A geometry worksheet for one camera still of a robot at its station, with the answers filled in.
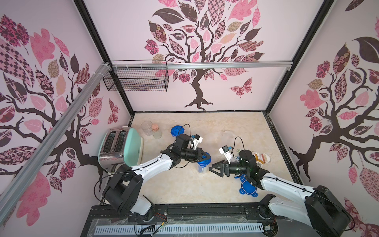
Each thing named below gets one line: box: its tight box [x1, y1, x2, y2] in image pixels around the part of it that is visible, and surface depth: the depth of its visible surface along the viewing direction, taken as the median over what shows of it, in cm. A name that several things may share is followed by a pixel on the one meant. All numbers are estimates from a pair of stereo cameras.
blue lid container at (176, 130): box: [170, 124, 185, 137], surface depth 94 cm
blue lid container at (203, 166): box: [197, 156, 212, 174], surface depth 79 cm
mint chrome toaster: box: [97, 126, 144, 173], surface depth 83 cm
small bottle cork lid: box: [151, 123, 160, 132], surface depth 100 cm
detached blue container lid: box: [234, 173, 259, 198], surface depth 82 cm
